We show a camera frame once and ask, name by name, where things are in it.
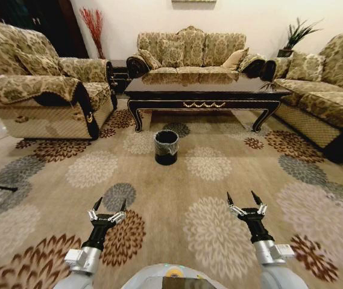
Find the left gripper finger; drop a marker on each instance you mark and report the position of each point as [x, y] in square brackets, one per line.
[118, 214]
[93, 213]

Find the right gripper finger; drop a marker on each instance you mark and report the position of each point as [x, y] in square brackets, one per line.
[261, 208]
[236, 210]

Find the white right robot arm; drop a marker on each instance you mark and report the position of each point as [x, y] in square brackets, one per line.
[269, 256]

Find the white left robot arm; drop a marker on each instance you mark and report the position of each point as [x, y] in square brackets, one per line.
[82, 262]

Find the patterned floral floor rug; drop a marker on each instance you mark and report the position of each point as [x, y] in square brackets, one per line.
[159, 192]

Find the black round trash bin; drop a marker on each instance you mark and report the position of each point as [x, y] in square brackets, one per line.
[166, 158]

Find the clear plastic bin liner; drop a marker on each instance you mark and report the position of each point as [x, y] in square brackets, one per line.
[166, 146]

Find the white robot front shell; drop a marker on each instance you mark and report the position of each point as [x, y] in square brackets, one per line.
[147, 278]

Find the dark glossy coffee table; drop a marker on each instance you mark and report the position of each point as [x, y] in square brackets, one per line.
[207, 87]

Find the floral sofa with quilted base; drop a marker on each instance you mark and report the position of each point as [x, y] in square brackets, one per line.
[325, 99]

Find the floral armchair with dark trim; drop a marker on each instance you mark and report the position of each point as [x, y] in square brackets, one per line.
[38, 90]

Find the dark wooden side table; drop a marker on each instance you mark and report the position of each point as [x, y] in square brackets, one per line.
[117, 73]

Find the floral throw cushion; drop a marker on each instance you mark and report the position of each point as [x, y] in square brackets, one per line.
[149, 59]
[305, 67]
[282, 67]

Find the plain tan throw cushion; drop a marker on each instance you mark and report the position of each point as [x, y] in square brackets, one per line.
[234, 60]

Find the floral three-seat sofa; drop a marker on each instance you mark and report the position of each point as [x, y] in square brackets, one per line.
[189, 48]

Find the green spiky potted plant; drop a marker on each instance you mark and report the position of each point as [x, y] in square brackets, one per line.
[299, 34]

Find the red decorative branches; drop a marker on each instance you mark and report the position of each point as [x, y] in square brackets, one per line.
[94, 30]

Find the dark wooden cabinet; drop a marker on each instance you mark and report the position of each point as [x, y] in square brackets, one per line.
[23, 18]

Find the framed wall picture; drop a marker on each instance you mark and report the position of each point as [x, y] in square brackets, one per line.
[193, 1]

